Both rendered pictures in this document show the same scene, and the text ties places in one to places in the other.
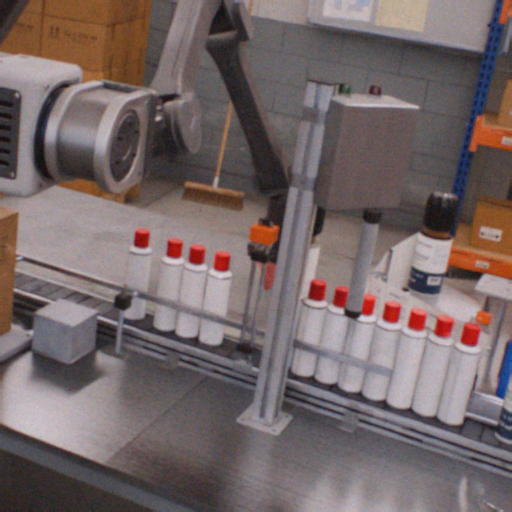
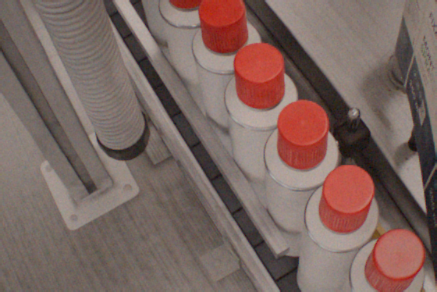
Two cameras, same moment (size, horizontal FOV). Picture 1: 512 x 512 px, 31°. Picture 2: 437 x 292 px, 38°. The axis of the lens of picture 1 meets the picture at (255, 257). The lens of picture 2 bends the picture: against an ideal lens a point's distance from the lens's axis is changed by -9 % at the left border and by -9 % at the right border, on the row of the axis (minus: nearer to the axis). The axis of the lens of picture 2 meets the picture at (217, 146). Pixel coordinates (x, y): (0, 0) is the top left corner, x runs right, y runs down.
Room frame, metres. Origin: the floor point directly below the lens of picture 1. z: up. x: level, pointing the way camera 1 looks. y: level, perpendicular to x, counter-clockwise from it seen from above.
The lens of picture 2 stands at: (1.49, -0.39, 1.45)
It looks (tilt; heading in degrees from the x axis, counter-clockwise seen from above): 63 degrees down; 50
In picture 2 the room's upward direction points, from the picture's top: 11 degrees counter-clockwise
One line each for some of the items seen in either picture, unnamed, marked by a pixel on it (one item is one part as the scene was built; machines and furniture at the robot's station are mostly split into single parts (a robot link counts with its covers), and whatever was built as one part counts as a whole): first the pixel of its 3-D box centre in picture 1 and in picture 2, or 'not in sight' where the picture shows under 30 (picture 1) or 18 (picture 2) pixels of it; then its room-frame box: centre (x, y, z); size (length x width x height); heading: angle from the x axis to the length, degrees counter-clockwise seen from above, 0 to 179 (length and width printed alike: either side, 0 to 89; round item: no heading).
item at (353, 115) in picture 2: not in sight; (334, 150); (1.74, -0.26, 0.89); 0.06 x 0.03 x 0.12; 160
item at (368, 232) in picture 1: (362, 264); (87, 48); (1.58, -0.20, 1.18); 0.04 x 0.04 x 0.21
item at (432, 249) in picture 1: (433, 246); not in sight; (2.24, -0.45, 1.04); 0.09 x 0.09 x 0.29
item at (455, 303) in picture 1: (421, 299); not in sight; (2.24, -0.45, 0.89); 0.31 x 0.31 x 0.01
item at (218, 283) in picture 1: (216, 298); not in sight; (1.79, 0.07, 0.98); 0.05 x 0.05 x 0.20
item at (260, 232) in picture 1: (259, 292); not in sight; (1.70, -0.02, 1.05); 0.10 x 0.04 x 0.33; 160
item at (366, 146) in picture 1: (356, 151); not in sight; (1.62, -0.15, 1.38); 0.17 x 0.10 x 0.19; 125
